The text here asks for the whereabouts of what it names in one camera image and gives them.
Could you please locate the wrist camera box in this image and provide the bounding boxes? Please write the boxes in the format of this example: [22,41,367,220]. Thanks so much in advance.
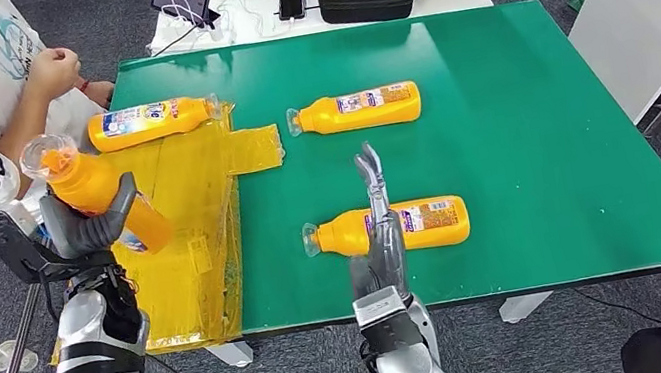
[350,283,428,361]
[0,201,65,293]

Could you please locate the black floor cable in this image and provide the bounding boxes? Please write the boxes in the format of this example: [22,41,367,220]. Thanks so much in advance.
[566,273,661,350]

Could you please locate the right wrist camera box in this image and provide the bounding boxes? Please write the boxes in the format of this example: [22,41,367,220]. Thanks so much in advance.
[350,283,428,361]

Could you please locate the black smartphone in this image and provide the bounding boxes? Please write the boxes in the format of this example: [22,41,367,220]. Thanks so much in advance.
[276,0,310,24]

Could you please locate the person's left hand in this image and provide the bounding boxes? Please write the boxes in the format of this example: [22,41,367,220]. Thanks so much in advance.
[81,77,119,113]

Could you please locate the orange detergent bottle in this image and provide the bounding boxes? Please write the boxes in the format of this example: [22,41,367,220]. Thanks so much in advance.
[284,79,426,143]
[84,91,226,156]
[298,190,474,270]
[15,116,178,274]

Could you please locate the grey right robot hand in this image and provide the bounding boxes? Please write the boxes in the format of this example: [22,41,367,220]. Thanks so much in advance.
[327,137,418,308]

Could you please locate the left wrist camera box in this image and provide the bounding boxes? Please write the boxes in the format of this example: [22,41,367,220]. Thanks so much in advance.
[0,201,65,293]

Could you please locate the white table foot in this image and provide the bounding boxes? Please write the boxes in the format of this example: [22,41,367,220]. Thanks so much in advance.
[204,338,256,373]
[496,289,558,327]

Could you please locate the person's right hand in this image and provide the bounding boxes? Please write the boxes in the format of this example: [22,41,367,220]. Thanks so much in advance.
[19,42,88,106]

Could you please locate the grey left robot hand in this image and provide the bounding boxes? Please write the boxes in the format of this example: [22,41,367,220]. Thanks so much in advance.
[35,171,148,266]

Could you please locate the clear plastic cup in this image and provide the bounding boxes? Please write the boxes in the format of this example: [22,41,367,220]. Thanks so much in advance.
[0,334,41,373]

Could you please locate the white looped cable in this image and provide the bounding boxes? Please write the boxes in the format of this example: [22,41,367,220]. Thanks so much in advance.
[162,0,225,37]

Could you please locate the yellow taped cardboard sheet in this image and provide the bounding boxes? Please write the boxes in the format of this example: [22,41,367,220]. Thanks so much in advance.
[11,89,316,373]

